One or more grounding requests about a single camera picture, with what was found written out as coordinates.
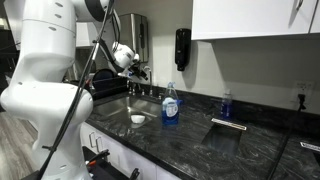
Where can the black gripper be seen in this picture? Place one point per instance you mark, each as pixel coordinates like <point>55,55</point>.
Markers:
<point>135,68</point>

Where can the chrome gooseneck faucet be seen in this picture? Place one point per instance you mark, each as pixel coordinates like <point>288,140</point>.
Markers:
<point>150,83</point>

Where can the small white bowl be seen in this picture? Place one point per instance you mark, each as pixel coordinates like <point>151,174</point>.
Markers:
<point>138,118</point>

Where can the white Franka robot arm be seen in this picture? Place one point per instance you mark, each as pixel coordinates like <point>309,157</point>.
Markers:
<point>46,100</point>

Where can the stainless steel sink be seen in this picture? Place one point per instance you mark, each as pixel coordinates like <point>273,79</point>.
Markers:
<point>120,108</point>

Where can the small chrome side tap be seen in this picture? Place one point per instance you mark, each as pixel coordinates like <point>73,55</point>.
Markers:
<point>128,87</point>

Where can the black dish rack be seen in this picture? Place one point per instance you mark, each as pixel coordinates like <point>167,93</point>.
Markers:
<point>110,87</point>

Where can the steel paper towel dispenser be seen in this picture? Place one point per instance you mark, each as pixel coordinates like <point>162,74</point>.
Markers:
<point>133,36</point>

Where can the dark round plate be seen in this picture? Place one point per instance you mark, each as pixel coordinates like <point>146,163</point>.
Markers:
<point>103,75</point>

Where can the large blue dish soap bottle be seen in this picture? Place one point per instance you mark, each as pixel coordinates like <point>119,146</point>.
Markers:
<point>170,110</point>

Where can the base cabinet fronts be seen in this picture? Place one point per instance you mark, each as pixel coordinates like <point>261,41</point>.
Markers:
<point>126,156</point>

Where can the small blue soap bottle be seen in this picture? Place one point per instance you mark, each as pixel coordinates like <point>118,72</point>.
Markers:
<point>226,106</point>

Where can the black clamp with orange tip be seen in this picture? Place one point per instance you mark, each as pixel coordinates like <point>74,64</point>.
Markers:
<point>98,157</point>

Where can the countertop waste chute opening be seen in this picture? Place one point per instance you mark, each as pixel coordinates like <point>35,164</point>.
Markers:
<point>221,136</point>
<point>313,150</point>

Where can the black wall soap dispenser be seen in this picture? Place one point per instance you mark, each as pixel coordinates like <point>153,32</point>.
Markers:
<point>182,50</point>

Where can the white wall outlet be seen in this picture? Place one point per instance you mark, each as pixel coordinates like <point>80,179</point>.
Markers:
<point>301,89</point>

